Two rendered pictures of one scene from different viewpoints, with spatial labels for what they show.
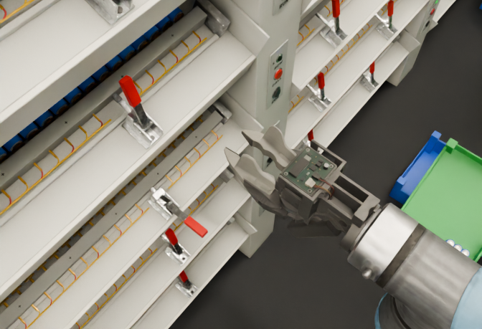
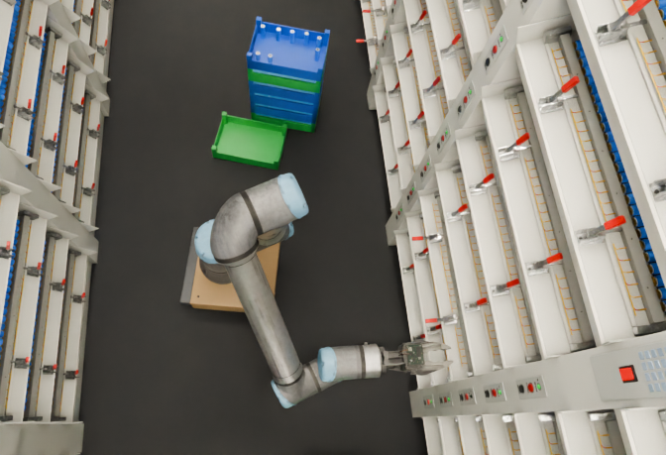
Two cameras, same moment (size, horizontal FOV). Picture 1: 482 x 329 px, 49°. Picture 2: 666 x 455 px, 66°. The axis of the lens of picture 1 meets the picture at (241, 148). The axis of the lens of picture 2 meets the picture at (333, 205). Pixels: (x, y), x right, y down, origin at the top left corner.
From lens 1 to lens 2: 1.01 m
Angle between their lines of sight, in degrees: 48
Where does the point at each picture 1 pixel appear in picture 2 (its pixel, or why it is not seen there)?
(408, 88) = not seen: outside the picture
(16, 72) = (489, 252)
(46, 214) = (462, 258)
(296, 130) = (448, 440)
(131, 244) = (443, 296)
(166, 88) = (483, 327)
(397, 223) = (372, 362)
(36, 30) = (499, 265)
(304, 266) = (382, 413)
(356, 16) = not seen: outside the picture
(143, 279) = (432, 308)
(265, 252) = (404, 401)
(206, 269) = not seen: hidden behind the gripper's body
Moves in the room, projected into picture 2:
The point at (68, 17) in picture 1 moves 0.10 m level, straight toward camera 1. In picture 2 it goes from (499, 276) to (461, 260)
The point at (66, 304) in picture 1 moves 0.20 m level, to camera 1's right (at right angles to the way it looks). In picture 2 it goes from (438, 262) to (397, 304)
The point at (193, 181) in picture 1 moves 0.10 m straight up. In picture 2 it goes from (451, 338) to (461, 333)
